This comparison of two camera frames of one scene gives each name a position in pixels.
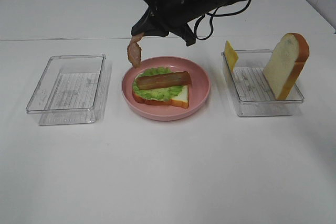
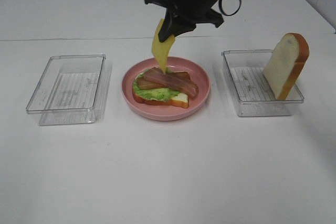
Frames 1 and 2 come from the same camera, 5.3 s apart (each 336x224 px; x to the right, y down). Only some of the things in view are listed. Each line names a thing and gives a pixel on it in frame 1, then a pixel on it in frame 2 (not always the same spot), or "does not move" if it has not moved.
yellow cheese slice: [230, 54] -> [162, 49]
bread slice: [181, 99] does not move
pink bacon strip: [134, 50] -> [178, 83]
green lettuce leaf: [163, 94] does not move
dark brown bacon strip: [156, 81] does not move
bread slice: [284, 66] does not move
